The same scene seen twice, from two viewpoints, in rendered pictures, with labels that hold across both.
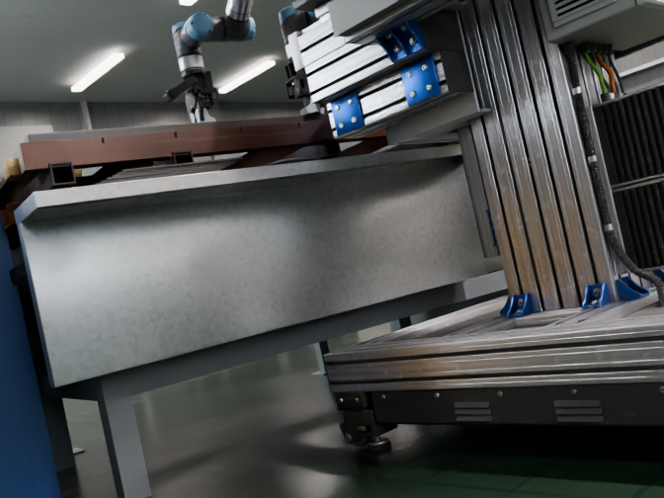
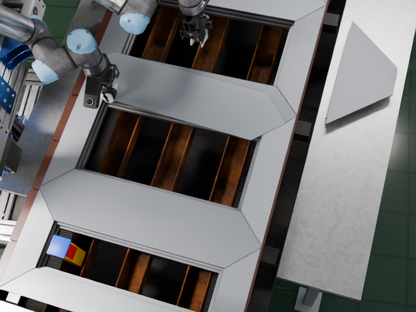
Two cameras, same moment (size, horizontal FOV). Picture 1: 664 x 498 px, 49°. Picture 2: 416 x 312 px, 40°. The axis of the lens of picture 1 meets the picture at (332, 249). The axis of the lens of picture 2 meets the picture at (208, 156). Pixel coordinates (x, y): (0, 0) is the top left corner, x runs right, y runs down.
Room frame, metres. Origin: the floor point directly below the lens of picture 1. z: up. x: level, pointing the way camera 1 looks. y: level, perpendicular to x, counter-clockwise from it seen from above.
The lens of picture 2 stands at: (3.22, -0.20, 2.52)
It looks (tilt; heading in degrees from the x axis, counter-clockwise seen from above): 67 degrees down; 156
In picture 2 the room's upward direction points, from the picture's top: 16 degrees counter-clockwise
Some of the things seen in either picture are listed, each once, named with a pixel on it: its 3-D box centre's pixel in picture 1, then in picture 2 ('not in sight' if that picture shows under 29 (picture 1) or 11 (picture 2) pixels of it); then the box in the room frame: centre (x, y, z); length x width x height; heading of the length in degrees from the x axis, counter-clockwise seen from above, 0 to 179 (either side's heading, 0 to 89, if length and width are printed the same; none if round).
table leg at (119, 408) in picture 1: (104, 354); not in sight; (1.69, 0.57, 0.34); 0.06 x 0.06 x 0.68; 35
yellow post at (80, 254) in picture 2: not in sight; (70, 254); (2.52, -0.45, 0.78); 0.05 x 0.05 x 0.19; 35
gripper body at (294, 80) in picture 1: (302, 77); (101, 73); (2.19, -0.02, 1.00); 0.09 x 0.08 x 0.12; 124
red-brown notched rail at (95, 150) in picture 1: (323, 132); (87, 77); (2.03, -0.05, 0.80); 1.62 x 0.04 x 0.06; 125
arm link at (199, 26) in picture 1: (202, 30); not in sight; (2.19, 0.24, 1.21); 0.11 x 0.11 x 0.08; 29
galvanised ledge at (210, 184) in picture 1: (295, 175); (88, 44); (1.82, 0.05, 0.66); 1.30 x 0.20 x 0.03; 125
